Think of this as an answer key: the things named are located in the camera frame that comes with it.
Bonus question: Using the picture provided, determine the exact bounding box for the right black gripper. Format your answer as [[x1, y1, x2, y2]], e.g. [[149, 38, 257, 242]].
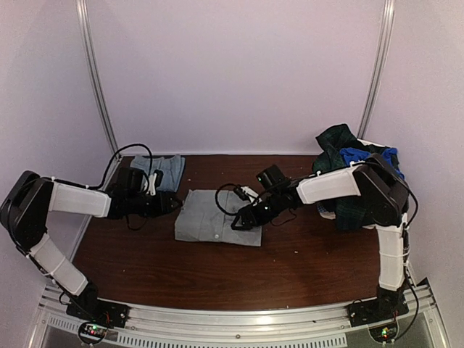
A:
[[232, 193, 284, 231]]

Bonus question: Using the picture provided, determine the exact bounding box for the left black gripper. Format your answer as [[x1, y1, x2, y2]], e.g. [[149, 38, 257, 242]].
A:
[[128, 191, 182, 219]]

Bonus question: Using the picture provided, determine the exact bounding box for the grey shirt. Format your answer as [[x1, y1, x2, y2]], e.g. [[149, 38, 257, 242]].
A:
[[175, 189, 262, 247]]

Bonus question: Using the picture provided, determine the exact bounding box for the light blue denim skirt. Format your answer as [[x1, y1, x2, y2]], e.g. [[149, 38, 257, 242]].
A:
[[130, 154, 186, 192]]

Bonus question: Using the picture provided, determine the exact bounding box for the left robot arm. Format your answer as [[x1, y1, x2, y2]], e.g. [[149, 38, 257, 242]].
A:
[[1, 168, 183, 322]]

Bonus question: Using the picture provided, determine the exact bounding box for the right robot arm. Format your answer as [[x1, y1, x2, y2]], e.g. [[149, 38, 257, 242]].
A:
[[231, 154, 412, 320]]

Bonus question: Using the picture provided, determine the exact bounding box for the dark green plaid garment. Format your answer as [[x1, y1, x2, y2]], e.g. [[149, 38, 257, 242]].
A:
[[312, 123, 383, 231]]

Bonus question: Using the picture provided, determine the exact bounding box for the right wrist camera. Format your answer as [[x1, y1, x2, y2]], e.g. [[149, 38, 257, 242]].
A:
[[233, 186, 261, 203]]

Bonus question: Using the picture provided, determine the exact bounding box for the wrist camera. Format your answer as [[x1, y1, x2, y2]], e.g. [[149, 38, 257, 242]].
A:
[[146, 170, 164, 196], [233, 186, 261, 203]]

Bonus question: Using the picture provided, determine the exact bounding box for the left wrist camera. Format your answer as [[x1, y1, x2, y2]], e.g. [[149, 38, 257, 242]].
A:
[[146, 170, 164, 196]]

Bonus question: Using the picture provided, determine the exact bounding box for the right black cable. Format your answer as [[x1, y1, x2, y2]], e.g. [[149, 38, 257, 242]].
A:
[[215, 183, 247, 217]]

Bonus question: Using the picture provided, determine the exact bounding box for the black cable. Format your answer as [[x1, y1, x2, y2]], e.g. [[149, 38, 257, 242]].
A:
[[215, 183, 247, 217], [97, 143, 155, 231]]

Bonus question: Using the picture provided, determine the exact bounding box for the left black cable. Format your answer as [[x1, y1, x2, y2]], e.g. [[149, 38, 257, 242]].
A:
[[97, 143, 155, 231]]

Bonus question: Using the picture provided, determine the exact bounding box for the aluminium front rail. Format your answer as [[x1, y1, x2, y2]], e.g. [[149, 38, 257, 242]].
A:
[[36, 277, 447, 348]]

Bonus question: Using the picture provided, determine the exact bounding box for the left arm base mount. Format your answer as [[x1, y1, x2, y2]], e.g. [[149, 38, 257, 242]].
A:
[[59, 282, 130, 347]]

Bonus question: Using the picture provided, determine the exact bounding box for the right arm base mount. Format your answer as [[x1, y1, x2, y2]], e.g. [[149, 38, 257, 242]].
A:
[[347, 286, 409, 345]]

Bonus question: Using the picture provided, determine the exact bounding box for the left aluminium post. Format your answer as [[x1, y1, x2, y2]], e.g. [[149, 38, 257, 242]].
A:
[[75, 0, 118, 153]]

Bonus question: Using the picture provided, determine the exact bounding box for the aluminium post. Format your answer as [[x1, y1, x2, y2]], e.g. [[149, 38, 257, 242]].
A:
[[75, 0, 118, 153], [357, 0, 395, 138]]

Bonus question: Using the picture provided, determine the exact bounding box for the right aluminium post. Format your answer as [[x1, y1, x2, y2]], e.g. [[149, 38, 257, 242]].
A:
[[357, 0, 395, 138]]

